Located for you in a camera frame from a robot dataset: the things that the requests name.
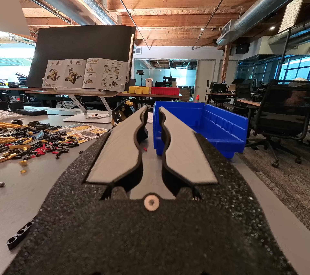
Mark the blue storage bin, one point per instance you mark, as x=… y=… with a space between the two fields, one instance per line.
x=218 y=125

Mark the black office chair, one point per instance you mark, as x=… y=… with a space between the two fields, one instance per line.
x=278 y=115

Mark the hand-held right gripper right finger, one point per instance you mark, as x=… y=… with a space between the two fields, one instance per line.
x=186 y=158

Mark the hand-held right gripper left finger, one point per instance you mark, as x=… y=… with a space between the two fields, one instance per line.
x=116 y=154

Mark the black tub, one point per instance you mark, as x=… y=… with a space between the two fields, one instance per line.
x=15 y=105

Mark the black flat case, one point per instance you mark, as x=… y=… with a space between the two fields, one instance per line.
x=31 y=111

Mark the black three-hole toy beam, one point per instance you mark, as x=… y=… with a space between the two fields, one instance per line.
x=20 y=235

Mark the toy sticker sheet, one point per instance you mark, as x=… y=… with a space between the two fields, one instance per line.
x=89 y=131

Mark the long wooden table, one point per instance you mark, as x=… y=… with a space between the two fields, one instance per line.
x=145 y=95

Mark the black board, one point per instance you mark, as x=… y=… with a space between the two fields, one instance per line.
x=80 y=42

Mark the white carton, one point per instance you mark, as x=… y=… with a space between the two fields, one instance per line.
x=148 y=82

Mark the small yellow toy piece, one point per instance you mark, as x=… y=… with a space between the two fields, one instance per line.
x=23 y=163

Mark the pile of toy building pieces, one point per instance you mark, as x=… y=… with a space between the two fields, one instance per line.
x=36 y=144

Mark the white sign on pole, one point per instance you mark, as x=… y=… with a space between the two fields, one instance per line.
x=291 y=12

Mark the yellow storage bin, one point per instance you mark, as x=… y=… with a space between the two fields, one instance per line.
x=138 y=90
x=145 y=90
x=132 y=90

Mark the white book stand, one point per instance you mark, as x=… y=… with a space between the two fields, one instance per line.
x=77 y=118

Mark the red storage bin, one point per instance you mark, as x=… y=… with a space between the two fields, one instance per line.
x=164 y=91

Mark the instruction booklet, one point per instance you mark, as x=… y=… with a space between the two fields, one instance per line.
x=96 y=71

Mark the clear plastic bag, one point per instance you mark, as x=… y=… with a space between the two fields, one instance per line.
x=6 y=115

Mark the partly built toy vehicle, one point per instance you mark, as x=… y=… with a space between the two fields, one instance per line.
x=123 y=110

